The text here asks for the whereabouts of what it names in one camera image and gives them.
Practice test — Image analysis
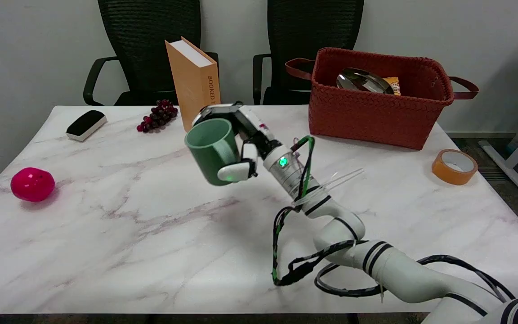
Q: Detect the red woven basket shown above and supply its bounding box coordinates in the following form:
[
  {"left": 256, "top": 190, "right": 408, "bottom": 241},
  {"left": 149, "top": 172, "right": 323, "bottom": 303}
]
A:
[{"left": 285, "top": 47, "right": 480, "bottom": 150}]

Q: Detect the black and white eraser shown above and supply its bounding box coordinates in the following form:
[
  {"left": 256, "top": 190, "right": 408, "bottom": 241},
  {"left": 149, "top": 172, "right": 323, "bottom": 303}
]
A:
[{"left": 66, "top": 110, "right": 107, "bottom": 142}]

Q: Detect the dark red grape bunch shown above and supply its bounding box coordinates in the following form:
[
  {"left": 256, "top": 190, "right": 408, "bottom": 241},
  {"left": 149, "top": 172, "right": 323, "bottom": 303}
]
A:
[{"left": 136, "top": 99, "right": 179, "bottom": 134}]

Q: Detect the green mug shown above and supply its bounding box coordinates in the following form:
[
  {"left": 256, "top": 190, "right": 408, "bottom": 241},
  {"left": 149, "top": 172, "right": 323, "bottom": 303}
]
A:
[{"left": 184, "top": 118, "right": 241, "bottom": 186}]

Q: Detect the black mesh office chair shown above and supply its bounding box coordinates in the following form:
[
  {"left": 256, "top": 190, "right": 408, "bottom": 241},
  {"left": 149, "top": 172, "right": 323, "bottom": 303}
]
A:
[
  {"left": 253, "top": 0, "right": 365, "bottom": 106},
  {"left": 83, "top": 0, "right": 219, "bottom": 107}
]

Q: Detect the yellow snack packet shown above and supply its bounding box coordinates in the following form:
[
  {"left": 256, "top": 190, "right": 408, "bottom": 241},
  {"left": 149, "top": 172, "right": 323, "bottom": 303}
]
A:
[{"left": 383, "top": 76, "right": 402, "bottom": 96}]

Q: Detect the pink plastic ball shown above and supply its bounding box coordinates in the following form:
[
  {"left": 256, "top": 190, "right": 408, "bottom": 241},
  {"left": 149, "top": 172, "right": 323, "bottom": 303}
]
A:
[{"left": 10, "top": 167, "right": 56, "bottom": 202}]

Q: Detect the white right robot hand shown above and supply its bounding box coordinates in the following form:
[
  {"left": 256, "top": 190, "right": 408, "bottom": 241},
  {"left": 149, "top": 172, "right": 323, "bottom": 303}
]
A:
[{"left": 192, "top": 102, "right": 282, "bottom": 183}]

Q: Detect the orange tape roll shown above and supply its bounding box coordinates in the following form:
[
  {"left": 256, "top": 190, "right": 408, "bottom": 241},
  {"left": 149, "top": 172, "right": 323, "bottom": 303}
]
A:
[{"left": 431, "top": 149, "right": 478, "bottom": 185}]

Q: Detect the orange hardcover book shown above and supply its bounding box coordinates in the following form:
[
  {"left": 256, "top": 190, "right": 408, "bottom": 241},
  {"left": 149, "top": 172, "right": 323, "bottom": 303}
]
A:
[{"left": 165, "top": 36, "right": 221, "bottom": 132}]

